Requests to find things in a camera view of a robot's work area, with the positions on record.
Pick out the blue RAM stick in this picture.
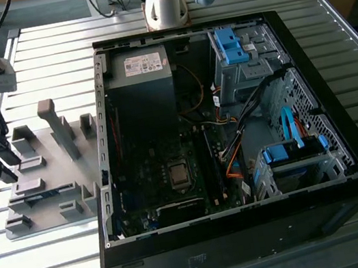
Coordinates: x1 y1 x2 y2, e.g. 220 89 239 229
25 185 76 205

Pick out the grey parts rack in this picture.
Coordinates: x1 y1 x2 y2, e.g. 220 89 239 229
0 91 115 243

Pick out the grey power supply unit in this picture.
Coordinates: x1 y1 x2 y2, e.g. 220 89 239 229
100 43 185 146

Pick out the green motherboard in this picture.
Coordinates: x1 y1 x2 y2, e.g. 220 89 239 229
105 115 253 238

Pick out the silver CPU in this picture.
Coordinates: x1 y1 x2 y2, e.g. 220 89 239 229
167 162 192 187

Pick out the black graphics card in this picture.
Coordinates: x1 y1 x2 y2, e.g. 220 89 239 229
153 196 209 228

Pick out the metal CPU socket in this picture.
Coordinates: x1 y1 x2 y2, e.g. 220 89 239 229
163 154 197 196

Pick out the blue plastic drive latch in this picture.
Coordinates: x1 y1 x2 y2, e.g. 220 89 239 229
212 25 253 68

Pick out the grey metal drive cage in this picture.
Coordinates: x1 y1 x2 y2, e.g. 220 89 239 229
205 17 298 109

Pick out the black open PC case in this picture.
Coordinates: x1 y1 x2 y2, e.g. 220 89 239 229
61 0 358 268

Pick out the blue disk carrier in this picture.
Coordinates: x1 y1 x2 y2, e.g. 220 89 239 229
260 133 329 165

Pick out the grey metal disk bay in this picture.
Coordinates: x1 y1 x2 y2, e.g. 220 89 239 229
246 131 350 202

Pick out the thin yellow wire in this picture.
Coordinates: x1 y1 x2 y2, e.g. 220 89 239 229
170 60 210 118

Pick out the orange yellow wire bundle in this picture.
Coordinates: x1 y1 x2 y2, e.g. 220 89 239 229
221 144 255 181

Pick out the black cable bundle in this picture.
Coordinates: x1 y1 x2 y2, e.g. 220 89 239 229
206 68 300 164

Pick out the blue flat data cable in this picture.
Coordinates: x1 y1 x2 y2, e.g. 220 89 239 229
279 104 306 151

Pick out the red data cable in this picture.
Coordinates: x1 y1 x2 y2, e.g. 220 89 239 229
294 114 309 140

